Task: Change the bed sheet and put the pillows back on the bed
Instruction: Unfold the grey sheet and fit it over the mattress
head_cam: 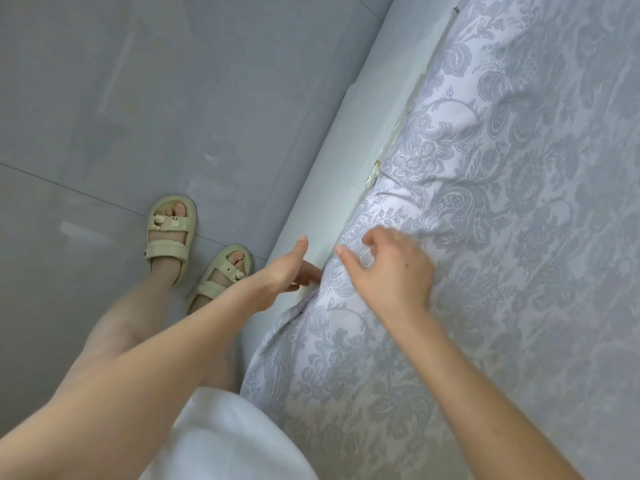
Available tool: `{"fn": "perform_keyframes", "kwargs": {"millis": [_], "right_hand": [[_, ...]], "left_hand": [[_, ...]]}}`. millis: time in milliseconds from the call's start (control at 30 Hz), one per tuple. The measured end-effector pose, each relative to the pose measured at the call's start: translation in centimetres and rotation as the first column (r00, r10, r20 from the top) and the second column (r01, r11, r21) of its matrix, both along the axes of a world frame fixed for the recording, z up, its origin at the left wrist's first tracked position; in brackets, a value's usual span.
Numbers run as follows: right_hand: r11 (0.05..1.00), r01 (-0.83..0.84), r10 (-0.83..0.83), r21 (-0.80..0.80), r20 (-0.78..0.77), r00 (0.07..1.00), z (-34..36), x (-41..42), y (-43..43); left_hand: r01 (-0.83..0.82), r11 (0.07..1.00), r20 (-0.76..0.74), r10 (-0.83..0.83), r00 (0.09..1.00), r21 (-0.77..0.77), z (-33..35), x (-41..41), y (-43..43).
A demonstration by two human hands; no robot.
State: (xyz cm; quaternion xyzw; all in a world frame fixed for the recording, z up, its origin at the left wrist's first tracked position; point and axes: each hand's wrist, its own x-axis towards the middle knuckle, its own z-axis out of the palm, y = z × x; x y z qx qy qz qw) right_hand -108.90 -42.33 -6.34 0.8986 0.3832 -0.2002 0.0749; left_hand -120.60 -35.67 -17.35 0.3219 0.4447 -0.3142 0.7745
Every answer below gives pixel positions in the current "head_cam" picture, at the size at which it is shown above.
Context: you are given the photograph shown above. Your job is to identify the person's left hand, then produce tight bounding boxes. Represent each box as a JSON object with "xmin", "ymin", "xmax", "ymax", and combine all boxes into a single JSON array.
[{"xmin": 240, "ymin": 235, "xmax": 324, "ymax": 314}]

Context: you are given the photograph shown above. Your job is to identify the person's right hand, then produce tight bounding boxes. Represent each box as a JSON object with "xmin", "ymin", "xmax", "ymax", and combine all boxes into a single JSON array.
[{"xmin": 334, "ymin": 225, "xmax": 437, "ymax": 331}]

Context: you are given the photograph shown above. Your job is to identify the blue-grey cloth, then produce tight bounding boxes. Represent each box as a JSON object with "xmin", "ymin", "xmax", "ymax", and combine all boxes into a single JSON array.
[{"xmin": 240, "ymin": 0, "xmax": 640, "ymax": 480}]

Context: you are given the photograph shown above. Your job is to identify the person's left forearm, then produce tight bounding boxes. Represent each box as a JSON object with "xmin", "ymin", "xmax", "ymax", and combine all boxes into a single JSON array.
[{"xmin": 0, "ymin": 289, "xmax": 266, "ymax": 480}]

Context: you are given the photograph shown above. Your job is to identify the person's right forearm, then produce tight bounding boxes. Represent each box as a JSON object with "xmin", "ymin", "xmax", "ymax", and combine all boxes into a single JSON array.
[{"xmin": 385, "ymin": 309, "xmax": 583, "ymax": 480}]

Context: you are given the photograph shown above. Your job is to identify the person's right leg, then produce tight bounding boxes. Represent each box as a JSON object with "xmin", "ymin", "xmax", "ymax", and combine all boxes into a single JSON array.
[{"xmin": 190, "ymin": 289, "xmax": 241, "ymax": 393}]

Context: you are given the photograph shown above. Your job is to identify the person's leg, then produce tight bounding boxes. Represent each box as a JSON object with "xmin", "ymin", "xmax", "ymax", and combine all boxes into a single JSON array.
[
  {"xmin": 50, "ymin": 259, "xmax": 186, "ymax": 396},
  {"xmin": 190, "ymin": 289, "xmax": 241, "ymax": 393}
]

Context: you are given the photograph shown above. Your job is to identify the person's left leg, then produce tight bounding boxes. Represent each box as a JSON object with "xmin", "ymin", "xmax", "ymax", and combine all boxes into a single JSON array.
[{"xmin": 50, "ymin": 259, "xmax": 186, "ymax": 396}]

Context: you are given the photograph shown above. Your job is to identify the person's white shorts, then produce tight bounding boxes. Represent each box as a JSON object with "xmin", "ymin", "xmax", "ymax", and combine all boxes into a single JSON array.
[{"xmin": 140, "ymin": 387, "xmax": 321, "ymax": 480}]

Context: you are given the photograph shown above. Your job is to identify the beige strap sandal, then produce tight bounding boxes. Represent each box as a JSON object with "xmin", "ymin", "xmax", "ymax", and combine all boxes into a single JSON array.
[
  {"xmin": 187, "ymin": 243, "xmax": 255, "ymax": 314},
  {"xmin": 145, "ymin": 193, "xmax": 199, "ymax": 286}
]

